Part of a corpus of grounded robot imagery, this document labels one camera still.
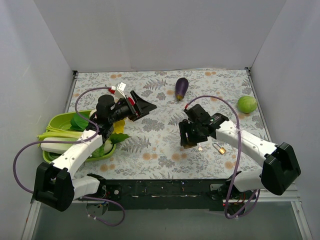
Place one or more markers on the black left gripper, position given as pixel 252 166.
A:
pixel 135 110

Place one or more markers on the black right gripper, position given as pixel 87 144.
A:
pixel 188 135

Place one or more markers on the small brass padlock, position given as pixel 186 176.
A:
pixel 219 148

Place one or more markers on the large brass padlock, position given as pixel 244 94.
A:
pixel 189 145

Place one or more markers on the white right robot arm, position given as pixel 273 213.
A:
pixel 279 164

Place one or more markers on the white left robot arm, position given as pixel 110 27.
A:
pixel 55 185

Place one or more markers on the red chili pepper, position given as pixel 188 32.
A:
pixel 129 98

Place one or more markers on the green lettuce leaf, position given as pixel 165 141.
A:
pixel 117 140

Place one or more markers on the purple eggplant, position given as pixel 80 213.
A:
pixel 181 87

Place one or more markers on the green bok choy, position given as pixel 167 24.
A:
pixel 66 127

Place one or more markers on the green tray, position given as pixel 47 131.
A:
pixel 49 157

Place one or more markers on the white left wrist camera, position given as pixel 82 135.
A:
pixel 119 90

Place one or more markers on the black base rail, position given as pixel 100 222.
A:
pixel 162 194

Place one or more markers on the aluminium frame rail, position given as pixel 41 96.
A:
pixel 273 218

